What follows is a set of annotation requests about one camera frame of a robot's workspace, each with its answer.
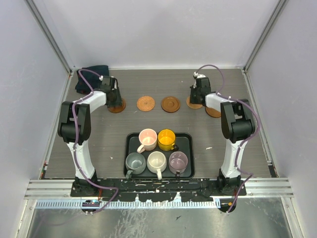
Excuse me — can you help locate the woven cork coaster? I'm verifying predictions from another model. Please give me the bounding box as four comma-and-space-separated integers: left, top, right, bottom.
137, 96, 155, 112
186, 96, 202, 109

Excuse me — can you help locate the brown wooden coaster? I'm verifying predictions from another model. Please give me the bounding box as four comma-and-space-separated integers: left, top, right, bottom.
108, 98, 126, 114
161, 96, 181, 113
205, 107, 221, 118

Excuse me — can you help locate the yellow glass mug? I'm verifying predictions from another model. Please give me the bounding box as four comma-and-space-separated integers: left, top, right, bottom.
158, 129, 179, 151

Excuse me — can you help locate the purple ceramic mug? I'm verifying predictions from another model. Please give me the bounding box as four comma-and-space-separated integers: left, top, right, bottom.
168, 151, 188, 178

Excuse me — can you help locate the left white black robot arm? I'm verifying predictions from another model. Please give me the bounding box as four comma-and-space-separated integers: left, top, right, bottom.
57, 76, 123, 196

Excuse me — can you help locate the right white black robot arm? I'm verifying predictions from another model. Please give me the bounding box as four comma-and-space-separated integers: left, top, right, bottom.
190, 74, 256, 195

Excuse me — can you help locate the dark blue folded cloth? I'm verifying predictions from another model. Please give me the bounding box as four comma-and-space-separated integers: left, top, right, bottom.
75, 65, 109, 95

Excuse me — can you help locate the black plastic tray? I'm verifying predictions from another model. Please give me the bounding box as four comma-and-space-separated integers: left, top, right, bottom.
123, 132, 195, 180

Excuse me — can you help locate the pink ceramic mug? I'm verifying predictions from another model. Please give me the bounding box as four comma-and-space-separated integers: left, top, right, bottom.
137, 128, 158, 153

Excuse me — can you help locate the cream ceramic mug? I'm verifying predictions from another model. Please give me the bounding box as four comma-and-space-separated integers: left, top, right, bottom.
147, 151, 167, 180

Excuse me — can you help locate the grey ceramic mug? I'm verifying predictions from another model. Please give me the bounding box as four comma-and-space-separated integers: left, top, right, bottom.
125, 152, 146, 179

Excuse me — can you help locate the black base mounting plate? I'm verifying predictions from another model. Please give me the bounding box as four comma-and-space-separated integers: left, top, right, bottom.
70, 178, 247, 203

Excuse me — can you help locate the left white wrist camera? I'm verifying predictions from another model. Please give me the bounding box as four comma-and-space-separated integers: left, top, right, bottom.
99, 75, 118, 91

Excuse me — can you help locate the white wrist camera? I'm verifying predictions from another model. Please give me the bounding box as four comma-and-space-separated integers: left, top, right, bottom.
193, 72, 206, 88
99, 75, 118, 91

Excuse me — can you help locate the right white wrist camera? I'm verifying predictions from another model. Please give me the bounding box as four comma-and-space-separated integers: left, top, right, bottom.
193, 72, 206, 88

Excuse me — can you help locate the grey slotted cable duct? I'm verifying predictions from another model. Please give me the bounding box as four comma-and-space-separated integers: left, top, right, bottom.
35, 197, 221, 209

